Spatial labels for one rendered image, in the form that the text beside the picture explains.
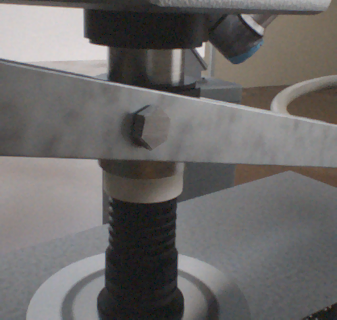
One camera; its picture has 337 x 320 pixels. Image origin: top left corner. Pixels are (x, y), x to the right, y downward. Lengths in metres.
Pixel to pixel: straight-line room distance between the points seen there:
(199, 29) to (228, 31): 1.45
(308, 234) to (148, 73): 0.42
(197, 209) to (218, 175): 1.05
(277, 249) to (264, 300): 0.12
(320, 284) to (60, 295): 0.29
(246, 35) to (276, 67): 5.52
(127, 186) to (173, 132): 0.07
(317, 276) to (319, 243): 0.09
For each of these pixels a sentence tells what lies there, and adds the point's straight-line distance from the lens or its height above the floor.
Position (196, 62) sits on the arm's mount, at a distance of 1.74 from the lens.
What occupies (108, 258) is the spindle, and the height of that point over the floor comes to 0.90.
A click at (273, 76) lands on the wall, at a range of 7.31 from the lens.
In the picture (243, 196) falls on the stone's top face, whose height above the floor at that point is 0.82.
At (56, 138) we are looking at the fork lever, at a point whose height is 1.05.
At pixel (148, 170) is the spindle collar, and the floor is 1.00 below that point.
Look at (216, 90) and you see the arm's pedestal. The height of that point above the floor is 0.84.
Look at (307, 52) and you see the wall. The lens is 7.70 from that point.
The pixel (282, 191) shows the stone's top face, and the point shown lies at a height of 0.82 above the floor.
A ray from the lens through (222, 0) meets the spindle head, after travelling 0.29.
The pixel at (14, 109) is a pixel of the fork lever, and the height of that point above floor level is 1.07.
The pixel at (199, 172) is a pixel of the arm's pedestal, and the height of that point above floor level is 0.54.
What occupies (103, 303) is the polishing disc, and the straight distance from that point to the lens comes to 0.47.
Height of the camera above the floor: 1.12
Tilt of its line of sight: 17 degrees down
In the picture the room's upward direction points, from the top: 2 degrees clockwise
